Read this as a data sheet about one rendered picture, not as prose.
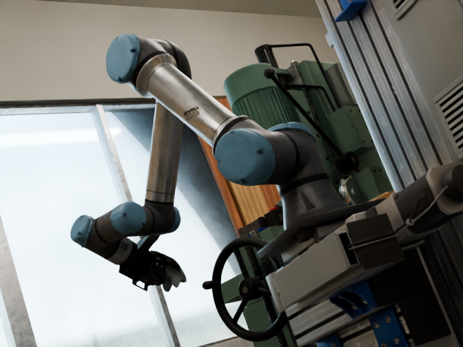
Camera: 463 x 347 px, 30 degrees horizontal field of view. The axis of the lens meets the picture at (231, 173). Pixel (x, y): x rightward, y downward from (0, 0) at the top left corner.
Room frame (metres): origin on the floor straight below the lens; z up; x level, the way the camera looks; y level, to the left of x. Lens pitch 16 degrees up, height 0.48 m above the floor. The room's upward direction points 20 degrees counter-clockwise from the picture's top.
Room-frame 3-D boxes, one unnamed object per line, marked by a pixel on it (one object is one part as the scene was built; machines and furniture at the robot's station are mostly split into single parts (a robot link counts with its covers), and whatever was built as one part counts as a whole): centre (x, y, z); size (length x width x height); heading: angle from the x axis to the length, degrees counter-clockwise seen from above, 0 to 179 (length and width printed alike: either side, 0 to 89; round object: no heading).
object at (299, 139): (1.86, -0.14, 0.98); 0.13 x 0.12 x 0.14; 144
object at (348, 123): (2.70, -0.41, 1.23); 0.09 x 0.08 x 0.15; 140
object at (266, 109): (2.64, -0.16, 1.35); 0.18 x 0.18 x 0.31
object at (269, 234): (2.48, -0.04, 0.91); 0.15 x 0.14 x 0.09; 50
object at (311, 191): (1.87, -0.14, 0.87); 0.15 x 0.15 x 0.10
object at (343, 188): (2.66, -0.34, 1.02); 0.12 x 0.03 x 0.12; 140
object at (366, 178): (2.68, -0.40, 1.02); 0.09 x 0.07 x 0.12; 50
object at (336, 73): (2.79, -0.47, 1.40); 0.10 x 0.06 x 0.16; 140
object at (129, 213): (2.04, 0.28, 1.02); 0.11 x 0.11 x 0.08; 54
